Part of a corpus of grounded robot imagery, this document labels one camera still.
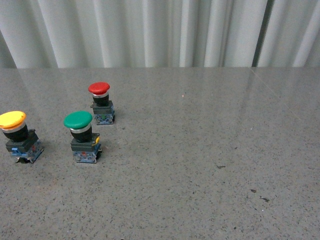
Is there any yellow mushroom push button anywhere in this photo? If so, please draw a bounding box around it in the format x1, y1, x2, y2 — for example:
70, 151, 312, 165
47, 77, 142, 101
0, 110, 44, 164

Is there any red mushroom push button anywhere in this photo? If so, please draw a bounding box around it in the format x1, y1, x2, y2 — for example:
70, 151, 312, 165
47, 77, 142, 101
88, 82, 115, 125

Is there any green mushroom push button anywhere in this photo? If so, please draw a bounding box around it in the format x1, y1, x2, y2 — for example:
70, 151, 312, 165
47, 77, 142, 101
63, 111, 102, 164

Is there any white pleated curtain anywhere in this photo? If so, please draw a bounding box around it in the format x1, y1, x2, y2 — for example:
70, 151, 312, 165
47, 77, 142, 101
0, 0, 320, 69

